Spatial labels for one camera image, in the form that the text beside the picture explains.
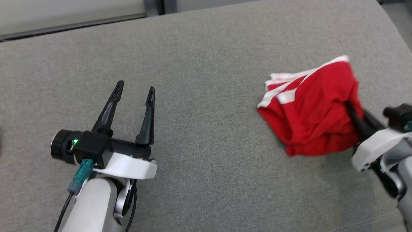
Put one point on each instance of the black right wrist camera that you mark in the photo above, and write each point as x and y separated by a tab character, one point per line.
399	116

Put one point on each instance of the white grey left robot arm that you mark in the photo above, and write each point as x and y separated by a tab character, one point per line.
93	206

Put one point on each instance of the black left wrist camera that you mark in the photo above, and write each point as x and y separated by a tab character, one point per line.
93	148

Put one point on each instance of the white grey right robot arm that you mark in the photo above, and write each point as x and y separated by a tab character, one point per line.
406	174

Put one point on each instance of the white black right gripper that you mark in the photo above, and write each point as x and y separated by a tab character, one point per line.
376	148

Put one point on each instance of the grey metal partition post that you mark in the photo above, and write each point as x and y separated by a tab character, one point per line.
154	7

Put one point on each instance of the grey partition bottom rail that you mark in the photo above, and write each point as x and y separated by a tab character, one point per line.
74	28

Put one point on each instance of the red shorts with white stripes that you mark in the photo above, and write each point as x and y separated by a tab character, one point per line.
315	119

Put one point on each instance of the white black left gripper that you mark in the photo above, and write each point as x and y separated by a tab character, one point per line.
128	166

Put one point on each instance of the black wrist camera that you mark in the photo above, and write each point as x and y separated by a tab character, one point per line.
399	116
93	148

